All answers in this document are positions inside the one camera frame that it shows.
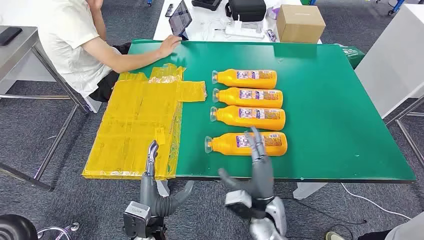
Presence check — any person's right hand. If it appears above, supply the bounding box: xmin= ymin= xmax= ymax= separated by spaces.
xmin=158 ymin=34 xmax=183 ymax=59

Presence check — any black hard case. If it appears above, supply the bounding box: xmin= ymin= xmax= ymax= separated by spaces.
xmin=191 ymin=0 xmax=223 ymax=11

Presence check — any steel table frame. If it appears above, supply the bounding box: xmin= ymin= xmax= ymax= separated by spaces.
xmin=384 ymin=95 xmax=424 ymax=168

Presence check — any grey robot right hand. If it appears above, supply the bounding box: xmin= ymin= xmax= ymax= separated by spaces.
xmin=217 ymin=126 xmax=275 ymax=201

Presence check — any black zip bag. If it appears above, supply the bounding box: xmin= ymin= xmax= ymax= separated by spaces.
xmin=224 ymin=0 xmax=268 ymax=23

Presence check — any blue cart frame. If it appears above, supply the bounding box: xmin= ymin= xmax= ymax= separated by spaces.
xmin=375 ymin=0 xmax=407 ymax=17

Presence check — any brown cardboard box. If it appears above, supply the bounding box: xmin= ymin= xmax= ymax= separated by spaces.
xmin=276 ymin=4 xmax=327 ymax=44

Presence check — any grey steel table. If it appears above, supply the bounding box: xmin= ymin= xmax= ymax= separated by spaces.
xmin=0 ymin=25 xmax=90 ymax=192

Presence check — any white floor cable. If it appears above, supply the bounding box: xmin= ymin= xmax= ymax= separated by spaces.
xmin=340 ymin=183 xmax=413 ymax=221

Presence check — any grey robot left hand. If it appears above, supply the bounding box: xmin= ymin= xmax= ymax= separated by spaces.
xmin=139 ymin=140 xmax=195 ymax=218

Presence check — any black domed cover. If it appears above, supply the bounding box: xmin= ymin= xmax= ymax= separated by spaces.
xmin=0 ymin=214 xmax=39 ymax=240

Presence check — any yellow taped cardboard sheet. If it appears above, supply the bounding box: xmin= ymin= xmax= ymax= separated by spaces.
xmin=81 ymin=62 xmax=208 ymax=181

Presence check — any orange detergent bottle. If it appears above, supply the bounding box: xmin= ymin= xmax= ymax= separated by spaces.
xmin=203 ymin=131 xmax=288 ymax=157
xmin=209 ymin=105 xmax=287 ymax=131
xmin=211 ymin=68 xmax=278 ymax=90
xmin=211 ymin=87 xmax=284 ymax=109

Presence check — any white table leg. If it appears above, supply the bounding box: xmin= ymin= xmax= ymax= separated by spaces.
xmin=154 ymin=179 xmax=170 ymax=198
xmin=292 ymin=182 xmax=329 ymax=201

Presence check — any dark tablet on stand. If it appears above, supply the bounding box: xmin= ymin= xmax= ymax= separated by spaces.
xmin=168 ymin=0 xmax=193 ymax=41

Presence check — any thin white charger cable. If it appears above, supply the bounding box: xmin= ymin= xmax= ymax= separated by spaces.
xmin=200 ymin=18 xmax=233 ymax=39

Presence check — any person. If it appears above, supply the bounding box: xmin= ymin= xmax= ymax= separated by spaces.
xmin=33 ymin=0 xmax=132 ymax=104
xmin=357 ymin=211 xmax=424 ymax=240

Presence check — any green printed bag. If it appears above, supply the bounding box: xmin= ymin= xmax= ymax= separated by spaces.
xmin=334 ymin=43 xmax=366 ymax=70

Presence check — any white desk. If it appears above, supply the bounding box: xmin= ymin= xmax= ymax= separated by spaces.
xmin=152 ymin=0 xmax=323 ymax=45

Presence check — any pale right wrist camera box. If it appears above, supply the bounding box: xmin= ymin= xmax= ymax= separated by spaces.
xmin=225 ymin=189 xmax=254 ymax=214

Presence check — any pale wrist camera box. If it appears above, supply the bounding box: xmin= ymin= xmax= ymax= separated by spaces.
xmin=225 ymin=189 xmax=254 ymax=214
xmin=122 ymin=201 xmax=152 ymax=239

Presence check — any purple plastic packet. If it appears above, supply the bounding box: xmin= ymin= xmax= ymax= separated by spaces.
xmin=265 ymin=5 xmax=282 ymax=20

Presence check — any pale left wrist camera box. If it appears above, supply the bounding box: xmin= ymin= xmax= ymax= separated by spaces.
xmin=122 ymin=201 xmax=152 ymax=239

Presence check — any white side table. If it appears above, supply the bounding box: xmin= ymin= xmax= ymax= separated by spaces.
xmin=353 ymin=3 xmax=424 ymax=119

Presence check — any chrome caster frame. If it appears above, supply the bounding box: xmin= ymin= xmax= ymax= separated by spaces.
xmin=36 ymin=221 xmax=81 ymax=240

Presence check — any white power strip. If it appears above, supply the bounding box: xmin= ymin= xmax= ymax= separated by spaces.
xmin=224 ymin=13 xmax=266 ymax=40

